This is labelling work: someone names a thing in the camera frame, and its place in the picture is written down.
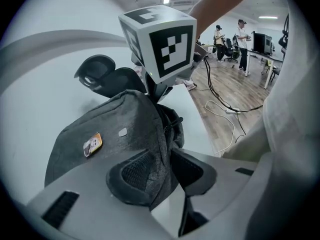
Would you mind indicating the white power strip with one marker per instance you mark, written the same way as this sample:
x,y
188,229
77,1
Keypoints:
x,y
232,111

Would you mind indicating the white table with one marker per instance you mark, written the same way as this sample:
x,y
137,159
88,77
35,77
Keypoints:
x,y
192,124

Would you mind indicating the small orange picture badge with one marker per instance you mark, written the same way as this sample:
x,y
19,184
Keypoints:
x,y
92,144

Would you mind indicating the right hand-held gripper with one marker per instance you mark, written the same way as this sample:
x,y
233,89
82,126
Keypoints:
x,y
170,51

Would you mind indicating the person's right forearm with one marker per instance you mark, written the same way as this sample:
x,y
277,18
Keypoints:
x,y
215,6

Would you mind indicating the black green office chair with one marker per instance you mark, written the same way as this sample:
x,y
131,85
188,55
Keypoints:
x,y
228,49

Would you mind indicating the long white desk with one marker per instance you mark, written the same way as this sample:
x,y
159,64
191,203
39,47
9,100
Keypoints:
x,y
268,57

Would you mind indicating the black monitor box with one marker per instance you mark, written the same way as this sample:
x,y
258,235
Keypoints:
x,y
261,42

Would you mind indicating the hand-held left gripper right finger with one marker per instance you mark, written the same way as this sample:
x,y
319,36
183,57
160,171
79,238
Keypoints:
x,y
225,184

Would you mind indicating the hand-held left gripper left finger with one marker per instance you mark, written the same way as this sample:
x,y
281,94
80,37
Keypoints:
x,y
87,196

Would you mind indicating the person's light grey shirt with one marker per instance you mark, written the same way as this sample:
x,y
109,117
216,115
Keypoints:
x,y
292,84

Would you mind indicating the dark grey backpack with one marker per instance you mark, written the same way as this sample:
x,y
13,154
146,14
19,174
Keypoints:
x,y
120,124

